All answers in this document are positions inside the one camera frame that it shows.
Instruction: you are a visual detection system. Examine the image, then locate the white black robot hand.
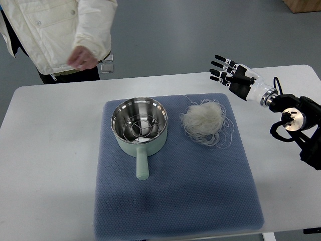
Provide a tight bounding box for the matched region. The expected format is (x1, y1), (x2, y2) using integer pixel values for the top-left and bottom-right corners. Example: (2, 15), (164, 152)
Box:
(210, 55), (278, 107)

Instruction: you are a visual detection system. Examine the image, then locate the white vermicelli bundle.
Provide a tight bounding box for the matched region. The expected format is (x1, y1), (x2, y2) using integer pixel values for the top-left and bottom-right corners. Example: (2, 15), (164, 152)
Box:
(179, 95), (235, 149)

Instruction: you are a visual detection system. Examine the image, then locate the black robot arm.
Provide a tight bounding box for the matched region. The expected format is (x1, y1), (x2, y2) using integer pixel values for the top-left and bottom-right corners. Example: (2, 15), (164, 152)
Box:
(210, 55), (320, 170)

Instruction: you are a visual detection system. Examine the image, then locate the mint green steel pot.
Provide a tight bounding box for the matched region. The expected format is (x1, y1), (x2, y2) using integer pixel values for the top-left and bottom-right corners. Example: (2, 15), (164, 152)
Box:
(111, 97), (168, 180)

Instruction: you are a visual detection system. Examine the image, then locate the person's hand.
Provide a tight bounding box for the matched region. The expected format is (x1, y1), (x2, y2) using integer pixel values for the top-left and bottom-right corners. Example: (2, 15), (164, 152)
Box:
(67, 46), (98, 71)

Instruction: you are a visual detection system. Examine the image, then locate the cardboard box corner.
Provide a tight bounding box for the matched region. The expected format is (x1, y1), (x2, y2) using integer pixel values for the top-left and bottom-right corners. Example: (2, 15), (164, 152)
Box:
(283, 0), (320, 13)

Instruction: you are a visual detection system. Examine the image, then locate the upper metal floor plate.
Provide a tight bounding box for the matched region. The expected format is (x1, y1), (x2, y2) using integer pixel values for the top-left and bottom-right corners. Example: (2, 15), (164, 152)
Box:
(102, 53), (114, 63)

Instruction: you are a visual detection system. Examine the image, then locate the blue mesh mat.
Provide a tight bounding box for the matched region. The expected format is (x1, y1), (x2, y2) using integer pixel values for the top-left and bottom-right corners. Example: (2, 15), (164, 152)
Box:
(93, 93), (264, 240)

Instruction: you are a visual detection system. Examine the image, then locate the person's white jacket sleeve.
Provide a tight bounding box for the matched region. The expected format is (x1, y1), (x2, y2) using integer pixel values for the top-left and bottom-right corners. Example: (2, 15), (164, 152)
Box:
(73, 0), (118, 61)

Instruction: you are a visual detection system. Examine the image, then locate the white table leg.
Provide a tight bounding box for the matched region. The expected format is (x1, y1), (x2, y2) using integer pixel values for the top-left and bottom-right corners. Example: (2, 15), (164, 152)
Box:
(262, 232), (276, 241)

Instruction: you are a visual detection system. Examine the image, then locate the person's torso white jacket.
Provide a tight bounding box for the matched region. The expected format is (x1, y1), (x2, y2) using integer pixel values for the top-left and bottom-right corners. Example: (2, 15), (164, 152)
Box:
(0, 0), (101, 85)

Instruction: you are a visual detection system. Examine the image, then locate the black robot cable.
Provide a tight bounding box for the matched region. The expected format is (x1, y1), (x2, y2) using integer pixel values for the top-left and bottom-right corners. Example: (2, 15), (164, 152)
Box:
(272, 76), (285, 96)

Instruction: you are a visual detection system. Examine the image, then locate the wire steaming rack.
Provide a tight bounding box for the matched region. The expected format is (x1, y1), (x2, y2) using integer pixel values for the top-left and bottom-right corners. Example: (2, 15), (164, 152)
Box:
(121, 114), (162, 143)

